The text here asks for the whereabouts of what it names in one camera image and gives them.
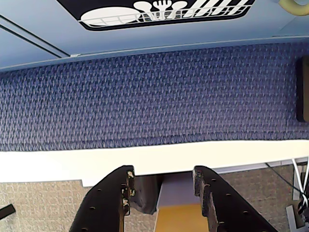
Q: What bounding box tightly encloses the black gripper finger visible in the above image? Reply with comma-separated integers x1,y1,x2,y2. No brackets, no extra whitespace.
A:
69,165,136,232
192,165,279,232

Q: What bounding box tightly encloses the yellow flat board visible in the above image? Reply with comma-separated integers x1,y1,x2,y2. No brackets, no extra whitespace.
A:
154,203,208,232

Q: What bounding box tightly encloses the black flat strip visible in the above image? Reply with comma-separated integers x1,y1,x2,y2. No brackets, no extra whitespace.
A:
0,204,16,219

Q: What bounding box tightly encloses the black box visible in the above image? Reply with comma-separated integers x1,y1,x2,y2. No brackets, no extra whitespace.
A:
295,55,309,123

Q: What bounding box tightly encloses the blue toy kitchen body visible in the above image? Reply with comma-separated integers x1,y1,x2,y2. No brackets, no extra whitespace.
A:
0,21,309,73

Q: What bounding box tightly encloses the white support post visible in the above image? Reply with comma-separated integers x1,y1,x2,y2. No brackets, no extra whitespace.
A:
154,174,201,211

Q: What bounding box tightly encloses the black and white cable bundle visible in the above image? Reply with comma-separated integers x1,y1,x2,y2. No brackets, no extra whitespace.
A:
265,156,309,218

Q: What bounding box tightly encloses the gold cabinet door handle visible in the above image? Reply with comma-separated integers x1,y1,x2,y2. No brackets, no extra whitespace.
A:
278,0,309,16

